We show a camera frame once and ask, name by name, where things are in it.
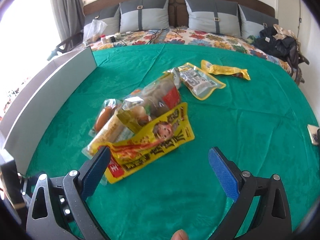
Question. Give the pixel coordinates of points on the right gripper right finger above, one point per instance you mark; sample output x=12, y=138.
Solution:
x=271, y=219

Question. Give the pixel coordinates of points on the grey curtain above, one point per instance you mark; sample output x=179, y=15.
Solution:
x=69, y=17

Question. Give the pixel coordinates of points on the grey pillow far right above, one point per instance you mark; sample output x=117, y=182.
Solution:
x=252, y=22

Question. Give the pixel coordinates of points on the white power strip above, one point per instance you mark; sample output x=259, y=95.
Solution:
x=117, y=36

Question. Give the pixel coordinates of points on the clear yellow-edged peanut bag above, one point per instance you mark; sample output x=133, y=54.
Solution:
x=200, y=84

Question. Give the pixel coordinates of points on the white phone on cloth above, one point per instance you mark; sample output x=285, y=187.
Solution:
x=314, y=134

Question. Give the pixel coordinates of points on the black bag pile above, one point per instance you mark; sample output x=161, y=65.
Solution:
x=284, y=45

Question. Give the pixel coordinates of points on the long yellow red snack bag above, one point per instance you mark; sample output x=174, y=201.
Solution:
x=156, y=139

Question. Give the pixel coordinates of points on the grey pillow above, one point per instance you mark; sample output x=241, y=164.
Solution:
x=109, y=15
x=143, y=15
x=214, y=16
x=252, y=22

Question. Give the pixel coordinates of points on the floral bed cover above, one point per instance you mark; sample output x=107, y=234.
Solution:
x=184, y=36

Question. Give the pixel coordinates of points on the clear plastic bag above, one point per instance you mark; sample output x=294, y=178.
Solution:
x=93, y=31

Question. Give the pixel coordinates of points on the clear bag of round snacks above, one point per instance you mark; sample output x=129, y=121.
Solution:
x=149, y=103

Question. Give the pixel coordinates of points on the grey pillow far left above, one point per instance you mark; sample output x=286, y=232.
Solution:
x=109, y=15

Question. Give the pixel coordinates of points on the white cardboard box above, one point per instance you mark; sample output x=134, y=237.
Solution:
x=30, y=114

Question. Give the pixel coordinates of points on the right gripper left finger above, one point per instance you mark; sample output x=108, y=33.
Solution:
x=53, y=196

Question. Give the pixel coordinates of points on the green tablecloth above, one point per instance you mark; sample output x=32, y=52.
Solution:
x=260, y=124

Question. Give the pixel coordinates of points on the sausage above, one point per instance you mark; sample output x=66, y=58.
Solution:
x=108, y=108

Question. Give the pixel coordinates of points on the yellow vacuum snack pouch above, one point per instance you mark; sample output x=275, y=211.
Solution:
x=216, y=69

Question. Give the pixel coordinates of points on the small white bottle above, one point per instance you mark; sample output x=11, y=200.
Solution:
x=103, y=39

